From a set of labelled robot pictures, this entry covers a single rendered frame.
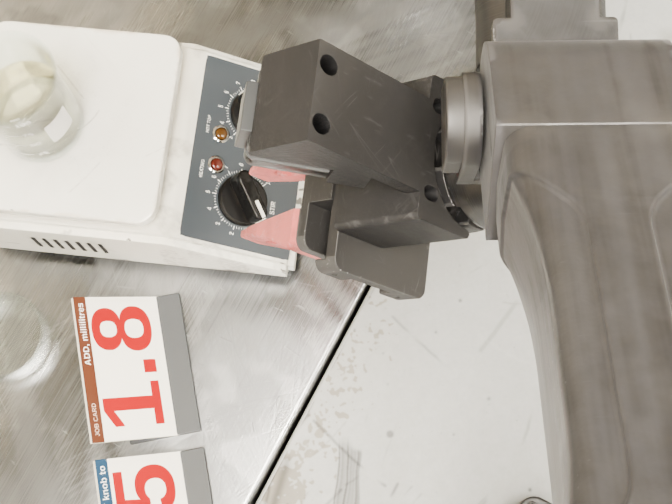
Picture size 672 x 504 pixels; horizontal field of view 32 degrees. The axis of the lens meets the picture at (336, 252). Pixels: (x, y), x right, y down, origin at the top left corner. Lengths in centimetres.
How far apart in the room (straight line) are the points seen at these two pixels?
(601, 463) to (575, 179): 10
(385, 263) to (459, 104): 15
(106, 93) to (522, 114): 36
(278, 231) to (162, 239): 14
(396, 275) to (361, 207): 5
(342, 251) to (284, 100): 9
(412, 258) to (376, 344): 18
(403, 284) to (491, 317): 19
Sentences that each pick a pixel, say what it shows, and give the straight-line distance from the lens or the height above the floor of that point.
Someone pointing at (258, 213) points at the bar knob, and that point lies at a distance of 70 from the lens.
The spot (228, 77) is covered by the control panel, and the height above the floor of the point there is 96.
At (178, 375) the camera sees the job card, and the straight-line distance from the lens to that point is 74.
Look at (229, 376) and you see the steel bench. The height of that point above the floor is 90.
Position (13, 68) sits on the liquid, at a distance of 69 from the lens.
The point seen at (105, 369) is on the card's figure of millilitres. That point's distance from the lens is 72.
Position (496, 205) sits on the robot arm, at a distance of 42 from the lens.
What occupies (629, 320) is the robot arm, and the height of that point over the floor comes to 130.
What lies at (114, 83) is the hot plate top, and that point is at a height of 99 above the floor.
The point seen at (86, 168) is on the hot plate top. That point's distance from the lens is 70.
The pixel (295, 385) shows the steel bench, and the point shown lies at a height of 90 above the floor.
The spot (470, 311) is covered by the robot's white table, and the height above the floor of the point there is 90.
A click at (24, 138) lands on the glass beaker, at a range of 66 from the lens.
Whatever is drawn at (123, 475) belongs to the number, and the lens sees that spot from 71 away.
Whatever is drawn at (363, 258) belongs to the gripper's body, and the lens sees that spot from 54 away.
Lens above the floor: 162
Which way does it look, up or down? 75 degrees down
